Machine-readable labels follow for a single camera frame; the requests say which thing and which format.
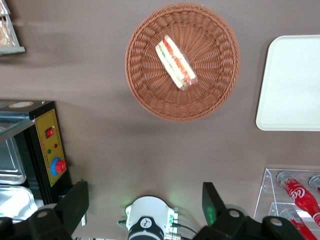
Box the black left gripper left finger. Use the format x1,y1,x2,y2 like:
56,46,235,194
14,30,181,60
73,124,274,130
0,181,90,240

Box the white plastic tray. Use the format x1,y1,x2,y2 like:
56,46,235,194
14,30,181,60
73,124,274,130
255,34,320,132

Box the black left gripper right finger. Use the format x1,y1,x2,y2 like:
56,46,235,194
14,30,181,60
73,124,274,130
192,181,306,240

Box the round brown wicker basket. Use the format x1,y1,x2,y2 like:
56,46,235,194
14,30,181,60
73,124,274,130
124,2,241,123

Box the packaged bread loaf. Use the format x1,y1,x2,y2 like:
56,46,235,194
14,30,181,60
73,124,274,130
0,19,16,47

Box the triangle sandwich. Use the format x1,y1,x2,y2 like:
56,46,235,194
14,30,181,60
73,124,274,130
155,34,198,92

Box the clear acrylic bottle rack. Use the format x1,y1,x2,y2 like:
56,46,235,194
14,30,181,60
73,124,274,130
253,167,320,240

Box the black food warmer cabinet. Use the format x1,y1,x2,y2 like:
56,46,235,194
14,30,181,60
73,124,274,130
0,99,73,223

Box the steel pan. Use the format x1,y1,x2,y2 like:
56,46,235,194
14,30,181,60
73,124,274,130
0,136,27,186
0,186,39,224

